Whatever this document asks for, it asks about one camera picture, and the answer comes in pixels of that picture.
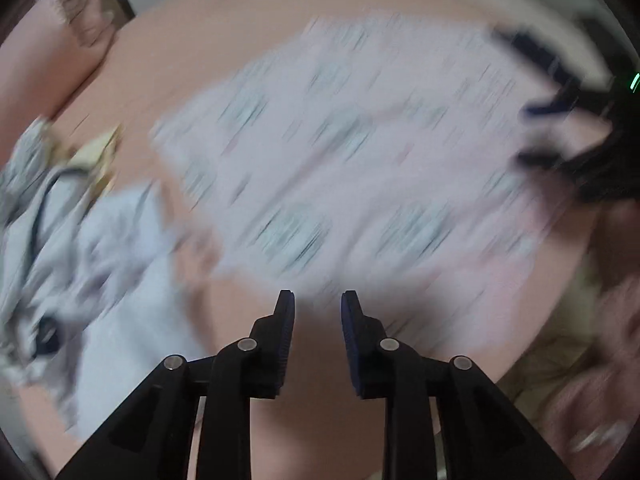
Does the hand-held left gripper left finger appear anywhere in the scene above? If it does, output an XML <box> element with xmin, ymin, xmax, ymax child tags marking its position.
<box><xmin>55</xmin><ymin>289</ymin><xmax>296</xmax><ymax>480</ymax></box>

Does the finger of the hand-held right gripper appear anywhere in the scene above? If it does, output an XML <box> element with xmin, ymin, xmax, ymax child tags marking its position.
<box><xmin>491</xmin><ymin>29</ymin><xmax>587</xmax><ymax>92</ymax></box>
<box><xmin>516</xmin><ymin>87</ymin><xmax>617</xmax><ymax>202</ymax></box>

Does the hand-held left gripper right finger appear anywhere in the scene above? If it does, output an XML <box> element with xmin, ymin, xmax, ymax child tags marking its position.
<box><xmin>341</xmin><ymin>289</ymin><xmax>576</xmax><ymax>480</ymax></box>

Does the white printed garment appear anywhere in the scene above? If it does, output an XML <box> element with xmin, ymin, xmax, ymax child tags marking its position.
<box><xmin>150</xmin><ymin>12</ymin><xmax>608</xmax><ymax>356</ymax></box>

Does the grey blue clothes pile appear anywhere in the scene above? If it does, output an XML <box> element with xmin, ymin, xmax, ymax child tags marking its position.
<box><xmin>0</xmin><ymin>117</ymin><xmax>211</xmax><ymax>443</ymax></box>

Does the beige cloth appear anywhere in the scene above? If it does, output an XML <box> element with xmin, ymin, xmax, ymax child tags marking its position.
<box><xmin>492</xmin><ymin>255</ymin><xmax>616</xmax><ymax>431</ymax></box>

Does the pink cloth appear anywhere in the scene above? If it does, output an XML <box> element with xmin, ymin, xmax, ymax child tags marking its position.
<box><xmin>542</xmin><ymin>275</ymin><xmax>640</xmax><ymax>461</ymax></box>

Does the yellow cloth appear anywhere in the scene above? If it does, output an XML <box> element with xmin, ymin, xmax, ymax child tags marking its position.
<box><xmin>42</xmin><ymin>125</ymin><xmax>123</xmax><ymax>196</ymax></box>

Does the pink bed sheet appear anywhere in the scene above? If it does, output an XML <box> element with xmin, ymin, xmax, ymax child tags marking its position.
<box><xmin>10</xmin><ymin>0</ymin><xmax>608</xmax><ymax>480</ymax></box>

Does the pink pillow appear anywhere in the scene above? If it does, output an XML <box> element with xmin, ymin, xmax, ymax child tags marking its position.
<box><xmin>0</xmin><ymin>0</ymin><xmax>118</xmax><ymax>121</ymax></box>

